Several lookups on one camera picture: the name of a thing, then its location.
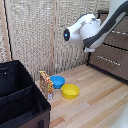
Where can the blue bowl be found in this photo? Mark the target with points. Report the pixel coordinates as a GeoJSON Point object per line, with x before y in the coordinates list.
{"type": "Point", "coordinates": [57, 81]}

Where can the beige wicker folding screen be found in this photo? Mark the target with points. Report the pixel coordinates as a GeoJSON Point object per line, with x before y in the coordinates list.
{"type": "Point", "coordinates": [26, 33]}

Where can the brown drawer cabinet black frame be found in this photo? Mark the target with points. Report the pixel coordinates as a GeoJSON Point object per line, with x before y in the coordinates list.
{"type": "Point", "coordinates": [110, 71]}

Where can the white black Franka robot arm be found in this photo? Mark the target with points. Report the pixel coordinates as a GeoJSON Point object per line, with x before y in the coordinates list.
{"type": "Point", "coordinates": [90, 28]}

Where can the yellow bowl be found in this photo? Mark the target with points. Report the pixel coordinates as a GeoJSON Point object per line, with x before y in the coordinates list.
{"type": "Point", "coordinates": [70, 91]}

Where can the colourful snack box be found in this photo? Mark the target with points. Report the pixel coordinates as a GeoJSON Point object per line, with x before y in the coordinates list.
{"type": "Point", "coordinates": [46, 85]}

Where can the brown cabinet drawer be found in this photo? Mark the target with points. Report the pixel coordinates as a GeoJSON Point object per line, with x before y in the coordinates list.
{"type": "Point", "coordinates": [106, 65]}
{"type": "Point", "coordinates": [120, 40]}

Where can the black fabric storage box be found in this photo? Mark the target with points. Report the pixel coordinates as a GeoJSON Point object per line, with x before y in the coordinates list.
{"type": "Point", "coordinates": [20, 100]}

